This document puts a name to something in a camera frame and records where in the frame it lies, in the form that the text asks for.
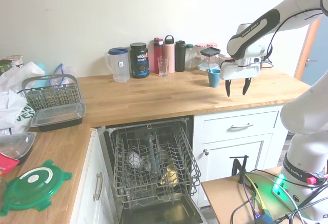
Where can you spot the round silver cabinet knob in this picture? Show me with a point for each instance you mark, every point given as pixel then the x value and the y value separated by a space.
pixel 206 152

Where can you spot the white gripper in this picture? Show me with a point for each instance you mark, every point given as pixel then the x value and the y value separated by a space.
pixel 239 71

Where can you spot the black Vega protein tub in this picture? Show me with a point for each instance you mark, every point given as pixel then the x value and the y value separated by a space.
pixel 139 61

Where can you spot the black takeout container clear lid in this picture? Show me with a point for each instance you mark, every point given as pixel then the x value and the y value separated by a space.
pixel 15 144

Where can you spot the white cabinet door with knob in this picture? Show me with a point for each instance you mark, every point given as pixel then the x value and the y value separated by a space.
pixel 238 152

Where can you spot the grey dishwasher cutlery basket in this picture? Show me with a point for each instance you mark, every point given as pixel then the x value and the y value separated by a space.
pixel 52 96

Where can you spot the clear container black square lid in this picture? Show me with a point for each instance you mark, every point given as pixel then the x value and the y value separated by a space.
pixel 210 55

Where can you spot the black shaker bottle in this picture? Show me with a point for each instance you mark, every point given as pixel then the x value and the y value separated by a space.
pixel 180 57

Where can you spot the white cup in rack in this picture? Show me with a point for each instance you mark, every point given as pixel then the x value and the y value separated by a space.
pixel 134 160

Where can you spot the black clamp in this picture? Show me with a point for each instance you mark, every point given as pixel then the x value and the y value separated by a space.
pixel 239 170

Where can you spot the red water bottle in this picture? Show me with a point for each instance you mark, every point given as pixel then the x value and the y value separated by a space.
pixel 156 55

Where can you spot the teal plastic item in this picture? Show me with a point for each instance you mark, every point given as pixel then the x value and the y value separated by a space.
pixel 41 69

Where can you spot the grey dishwasher spray tube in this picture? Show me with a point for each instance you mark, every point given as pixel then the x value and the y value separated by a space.
pixel 152 154

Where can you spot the red snack packet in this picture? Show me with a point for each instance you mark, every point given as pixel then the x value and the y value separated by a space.
pixel 7 163

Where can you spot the clear drinking glass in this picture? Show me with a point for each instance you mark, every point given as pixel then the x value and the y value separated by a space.
pixel 163 67

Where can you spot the white plastic shopping bag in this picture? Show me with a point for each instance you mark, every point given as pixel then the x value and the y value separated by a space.
pixel 12 93

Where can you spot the glass jar red cloth lid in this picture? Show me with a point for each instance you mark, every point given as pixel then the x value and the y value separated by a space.
pixel 199 53

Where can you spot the pink water bottle black cap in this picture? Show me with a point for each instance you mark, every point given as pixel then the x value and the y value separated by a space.
pixel 171 55

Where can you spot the clear bottle with green cap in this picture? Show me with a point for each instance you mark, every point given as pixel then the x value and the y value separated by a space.
pixel 189 57

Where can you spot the yellow mug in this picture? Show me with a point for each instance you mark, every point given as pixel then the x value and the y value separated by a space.
pixel 170 176

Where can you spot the black dishwasher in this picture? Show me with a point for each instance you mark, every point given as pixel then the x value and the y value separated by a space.
pixel 187 213

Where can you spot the black food container clear lid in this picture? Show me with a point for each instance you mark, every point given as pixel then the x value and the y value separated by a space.
pixel 57 117

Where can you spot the blue ceramic mug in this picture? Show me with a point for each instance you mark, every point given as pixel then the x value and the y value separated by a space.
pixel 214 79

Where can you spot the white cabinet drawer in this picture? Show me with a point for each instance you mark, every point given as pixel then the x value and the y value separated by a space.
pixel 217 124

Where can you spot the clear zip bag blue seal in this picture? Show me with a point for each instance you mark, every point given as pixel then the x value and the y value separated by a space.
pixel 64 72

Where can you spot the clear pitcher with blue lid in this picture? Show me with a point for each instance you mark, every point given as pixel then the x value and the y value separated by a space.
pixel 120 66

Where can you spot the brown yogurt tub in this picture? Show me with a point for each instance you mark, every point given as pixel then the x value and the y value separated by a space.
pixel 14 61

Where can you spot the blue door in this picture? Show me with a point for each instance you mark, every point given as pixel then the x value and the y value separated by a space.
pixel 315 49

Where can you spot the silver metal fork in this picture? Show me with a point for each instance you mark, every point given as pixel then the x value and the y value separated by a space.
pixel 210 67

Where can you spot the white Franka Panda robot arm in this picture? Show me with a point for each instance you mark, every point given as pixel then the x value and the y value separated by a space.
pixel 307 144

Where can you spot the wooden robot mounting board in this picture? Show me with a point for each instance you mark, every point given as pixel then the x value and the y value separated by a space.
pixel 223 195

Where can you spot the flat container with blue lid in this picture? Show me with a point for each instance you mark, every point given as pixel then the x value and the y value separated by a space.
pixel 203 67

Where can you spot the green round container lid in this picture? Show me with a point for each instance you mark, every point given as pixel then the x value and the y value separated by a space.
pixel 33 188

